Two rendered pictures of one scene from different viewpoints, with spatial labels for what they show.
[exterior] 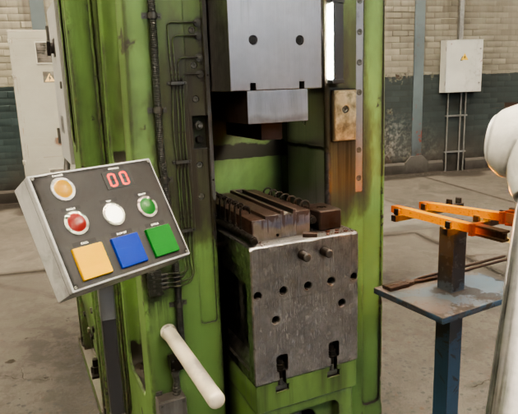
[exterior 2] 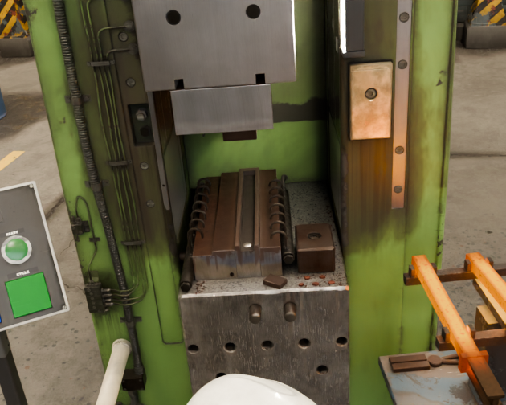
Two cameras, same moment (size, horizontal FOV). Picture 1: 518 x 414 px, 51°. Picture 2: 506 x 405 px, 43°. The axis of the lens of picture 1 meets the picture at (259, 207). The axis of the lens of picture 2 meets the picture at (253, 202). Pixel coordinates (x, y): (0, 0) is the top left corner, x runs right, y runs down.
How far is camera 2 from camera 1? 0.94 m
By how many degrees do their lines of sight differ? 29
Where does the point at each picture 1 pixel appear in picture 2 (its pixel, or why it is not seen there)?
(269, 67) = (203, 56)
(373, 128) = (430, 118)
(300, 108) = (259, 112)
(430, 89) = not seen: outside the picture
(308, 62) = (271, 45)
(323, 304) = (293, 368)
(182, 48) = (103, 15)
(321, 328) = not seen: hidden behind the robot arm
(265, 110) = (201, 116)
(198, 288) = (155, 307)
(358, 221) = (396, 247)
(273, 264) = (213, 317)
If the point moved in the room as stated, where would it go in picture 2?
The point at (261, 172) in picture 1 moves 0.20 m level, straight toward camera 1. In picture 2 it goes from (295, 142) to (267, 170)
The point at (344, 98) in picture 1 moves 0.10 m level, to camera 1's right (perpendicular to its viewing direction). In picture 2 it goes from (369, 77) to (416, 79)
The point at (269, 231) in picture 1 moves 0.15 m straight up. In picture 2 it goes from (218, 268) to (212, 210)
